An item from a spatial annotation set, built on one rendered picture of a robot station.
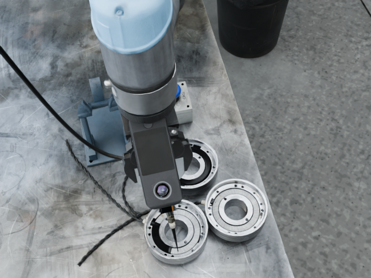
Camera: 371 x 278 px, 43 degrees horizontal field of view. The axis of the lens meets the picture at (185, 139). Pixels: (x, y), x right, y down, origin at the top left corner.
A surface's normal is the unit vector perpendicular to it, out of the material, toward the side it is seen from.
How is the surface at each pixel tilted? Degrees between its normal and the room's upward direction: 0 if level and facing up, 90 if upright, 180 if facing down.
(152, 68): 90
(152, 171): 31
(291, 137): 0
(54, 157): 0
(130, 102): 90
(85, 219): 0
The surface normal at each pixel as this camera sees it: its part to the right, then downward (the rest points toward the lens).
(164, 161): 0.08, -0.05
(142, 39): 0.29, 0.77
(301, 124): -0.04, -0.55
